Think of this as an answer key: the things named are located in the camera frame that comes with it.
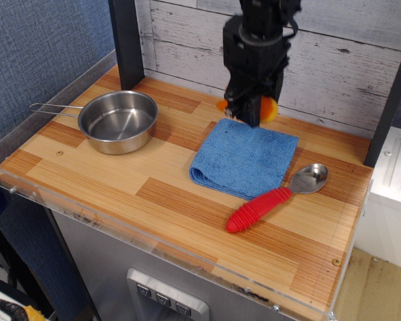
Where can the clear acrylic edge guard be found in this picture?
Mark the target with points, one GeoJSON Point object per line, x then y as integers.
{"type": "Point", "coordinates": [289, 264]}

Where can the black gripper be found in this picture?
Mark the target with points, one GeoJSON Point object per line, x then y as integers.
{"type": "Point", "coordinates": [256, 64]}

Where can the dark vertical post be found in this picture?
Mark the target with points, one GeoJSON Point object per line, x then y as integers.
{"type": "Point", "coordinates": [385, 121]}
{"type": "Point", "coordinates": [127, 42]}

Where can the orange plush fish toy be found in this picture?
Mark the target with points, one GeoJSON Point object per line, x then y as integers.
{"type": "Point", "coordinates": [268, 110]}

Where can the dark left vertical post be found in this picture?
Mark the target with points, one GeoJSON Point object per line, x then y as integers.
{"type": "Point", "coordinates": [127, 42]}

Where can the dark right vertical post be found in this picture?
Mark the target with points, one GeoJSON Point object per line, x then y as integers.
{"type": "Point", "coordinates": [385, 121]}

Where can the white ridged side counter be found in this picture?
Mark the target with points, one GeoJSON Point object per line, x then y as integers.
{"type": "Point", "coordinates": [379, 230]}

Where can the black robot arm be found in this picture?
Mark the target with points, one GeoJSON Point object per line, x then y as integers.
{"type": "Point", "coordinates": [255, 12]}

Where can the silver button control panel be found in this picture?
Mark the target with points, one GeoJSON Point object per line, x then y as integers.
{"type": "Point", "coordinates": [155, 300]}

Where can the stainless steel saucepan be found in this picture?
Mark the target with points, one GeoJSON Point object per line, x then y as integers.
{"type": "Point", "coordinates": [117, 122]}

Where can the stainless steel cabinet front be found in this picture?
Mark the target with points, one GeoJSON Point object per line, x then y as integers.
{"type": "Point", "coordinates": [103, 261]}

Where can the yellow object bottom left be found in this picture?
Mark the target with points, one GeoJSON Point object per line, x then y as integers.
{"type": "Point", "coordinates": [33, 314]}

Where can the folded blue cloth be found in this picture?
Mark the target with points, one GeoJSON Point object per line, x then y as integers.
{"type": "Point", "coordinates": [241, 160]}

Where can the red handled metal spoon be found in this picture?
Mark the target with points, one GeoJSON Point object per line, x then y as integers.
{"type": "Point", "coordinates": [309, 179]}

